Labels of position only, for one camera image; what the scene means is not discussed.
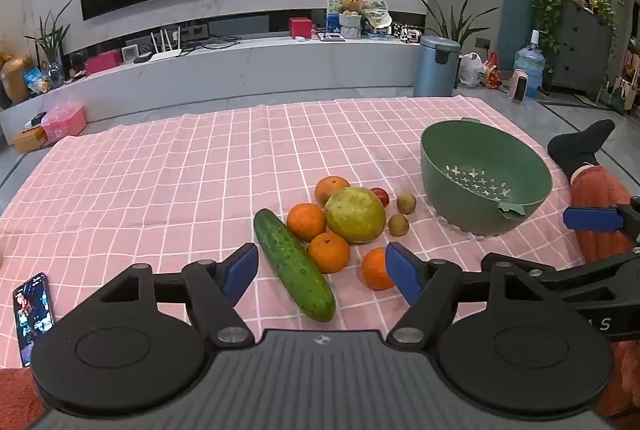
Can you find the potted plant in glass vase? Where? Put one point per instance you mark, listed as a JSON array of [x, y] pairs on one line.
[[52, 55]]

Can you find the white space heater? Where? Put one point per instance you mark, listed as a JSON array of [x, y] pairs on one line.
[[520, 86]]

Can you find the person's black sock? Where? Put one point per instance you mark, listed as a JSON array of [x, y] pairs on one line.
[[580, 145]]

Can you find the small white device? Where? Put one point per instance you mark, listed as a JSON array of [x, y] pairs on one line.
[[132, 53]]

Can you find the pink flat box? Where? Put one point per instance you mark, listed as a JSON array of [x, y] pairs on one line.
[[103, 62]]

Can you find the green colander bowl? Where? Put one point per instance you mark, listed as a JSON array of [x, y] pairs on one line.
[[480, 160]]

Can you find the pink storage box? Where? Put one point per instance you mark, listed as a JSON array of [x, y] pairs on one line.
[[65, 121]]

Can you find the red gift bag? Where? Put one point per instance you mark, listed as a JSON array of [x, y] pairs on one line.
[[491, 72]]

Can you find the green cucumber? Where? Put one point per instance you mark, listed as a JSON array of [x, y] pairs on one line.
[[295, 267]]

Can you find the blue water dispenser bottle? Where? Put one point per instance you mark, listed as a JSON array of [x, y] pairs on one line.
[[530, 67]]

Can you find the golden vase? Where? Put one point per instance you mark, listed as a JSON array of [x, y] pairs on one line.
[[15, 80]]

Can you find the blue-grey pedal bin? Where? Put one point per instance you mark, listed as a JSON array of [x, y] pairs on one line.
[[435, 67]]

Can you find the large yellow-green citrus fruit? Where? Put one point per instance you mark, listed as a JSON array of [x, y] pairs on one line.
[[356, 215]]

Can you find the white marble television console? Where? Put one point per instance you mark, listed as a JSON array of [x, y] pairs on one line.
[[260, 72]]

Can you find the grey cabinet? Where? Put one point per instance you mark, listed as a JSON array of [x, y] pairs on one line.
[[582, 55]]

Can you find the smartphone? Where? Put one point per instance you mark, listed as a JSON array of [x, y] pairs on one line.
[[32, 317]]

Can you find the white plastic bag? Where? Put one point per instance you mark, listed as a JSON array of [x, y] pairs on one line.
[[470, 70]]

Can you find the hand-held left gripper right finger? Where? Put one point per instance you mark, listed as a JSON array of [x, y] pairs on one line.
[[402, 276]]

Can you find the orange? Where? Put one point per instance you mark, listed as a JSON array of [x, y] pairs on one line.
[[305, 222], [375, 271], [330, 189], [328, 253]]

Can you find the teddy bear bouquet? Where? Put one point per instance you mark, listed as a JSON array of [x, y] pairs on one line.
[[350, 17]]

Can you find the red box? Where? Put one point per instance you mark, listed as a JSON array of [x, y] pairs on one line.
[[300, 27]]

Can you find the small red fruit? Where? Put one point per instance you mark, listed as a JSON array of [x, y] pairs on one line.
[[383, 196]]

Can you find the tall leafy floor plant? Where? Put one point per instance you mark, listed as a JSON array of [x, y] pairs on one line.
[[455, 22]]

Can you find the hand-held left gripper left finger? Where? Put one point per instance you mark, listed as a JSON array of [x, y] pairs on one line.
[[241, 270]]

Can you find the brown kiwi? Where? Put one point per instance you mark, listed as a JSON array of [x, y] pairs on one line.
[[406, 203], [398, 225]]

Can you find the black and white toy set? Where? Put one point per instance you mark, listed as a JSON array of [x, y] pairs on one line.
[[406, 34]]

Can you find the white router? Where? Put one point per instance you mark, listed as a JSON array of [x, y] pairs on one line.
[[166, 52]]

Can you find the blue snack bag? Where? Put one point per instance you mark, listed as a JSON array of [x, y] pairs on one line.
[[36, 80]]

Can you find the white hat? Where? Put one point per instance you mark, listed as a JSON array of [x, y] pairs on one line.
[[380, 22]]

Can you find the pink checkered cloth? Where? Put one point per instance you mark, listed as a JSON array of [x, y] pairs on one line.
[[175, 185]]

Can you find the colourful picture board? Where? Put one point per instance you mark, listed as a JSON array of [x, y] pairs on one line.
[[372, 5]]

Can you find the orange cardboard box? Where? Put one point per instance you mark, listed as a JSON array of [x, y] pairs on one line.
[[30, 141]]

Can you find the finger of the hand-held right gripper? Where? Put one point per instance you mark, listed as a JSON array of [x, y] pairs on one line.
[[590, 272], [592, 217]]

